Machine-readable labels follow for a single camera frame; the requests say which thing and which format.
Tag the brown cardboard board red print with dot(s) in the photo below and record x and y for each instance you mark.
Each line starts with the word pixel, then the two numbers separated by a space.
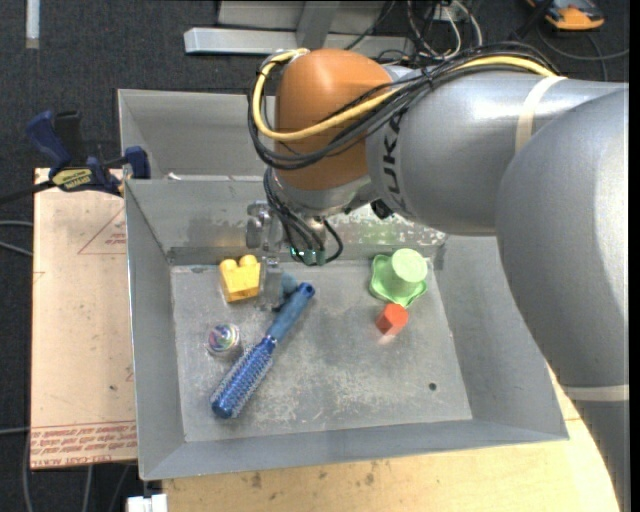
pixel 80 325

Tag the yellow toy brick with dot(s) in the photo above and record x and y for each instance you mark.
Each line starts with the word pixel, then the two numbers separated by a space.
pixel 239 282

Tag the red-orange small block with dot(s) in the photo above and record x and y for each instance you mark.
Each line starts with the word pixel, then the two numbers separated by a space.
pixel 391 318

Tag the grey metal bin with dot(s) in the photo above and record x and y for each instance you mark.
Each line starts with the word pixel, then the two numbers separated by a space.
pixel 350 380

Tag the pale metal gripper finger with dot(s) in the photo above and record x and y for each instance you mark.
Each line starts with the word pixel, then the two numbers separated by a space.
pixel 273 282

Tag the blue round hairbrush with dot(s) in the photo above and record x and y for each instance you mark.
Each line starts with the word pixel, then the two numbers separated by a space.
pixel 250 370

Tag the green wavy-brimmed toy hat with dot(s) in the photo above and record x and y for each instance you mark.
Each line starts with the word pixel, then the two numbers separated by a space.
pixel 402 277

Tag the shiny iridescent spinning top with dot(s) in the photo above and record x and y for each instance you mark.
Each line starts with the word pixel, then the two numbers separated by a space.
pixel 223 339

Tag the black cylinder on white bracket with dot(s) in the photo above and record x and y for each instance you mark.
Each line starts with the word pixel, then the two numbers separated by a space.
pixel 382 209

